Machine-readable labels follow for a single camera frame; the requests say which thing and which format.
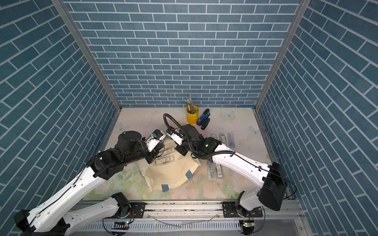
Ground cream canvas tote bag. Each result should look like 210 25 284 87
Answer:
137 136 200 192

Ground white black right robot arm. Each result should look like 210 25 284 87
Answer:
163 114 290 217

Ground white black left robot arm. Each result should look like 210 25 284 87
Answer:
14 129 165 236

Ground yellow pencil cup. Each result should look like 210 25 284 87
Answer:
186 105 199 124

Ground black stapler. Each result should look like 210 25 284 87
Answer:
201 118 210 130

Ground blue stapler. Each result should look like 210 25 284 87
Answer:
196 109 210 126

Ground pencils in cup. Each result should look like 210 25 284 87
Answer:
185 98 195 114

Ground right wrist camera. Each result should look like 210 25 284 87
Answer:
166 126 184 146

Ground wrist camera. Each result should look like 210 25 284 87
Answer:
166 126 184 146
145 129 166 152

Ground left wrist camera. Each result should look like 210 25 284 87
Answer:
145 129 166 152

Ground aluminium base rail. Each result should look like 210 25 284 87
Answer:
76 200 312 236

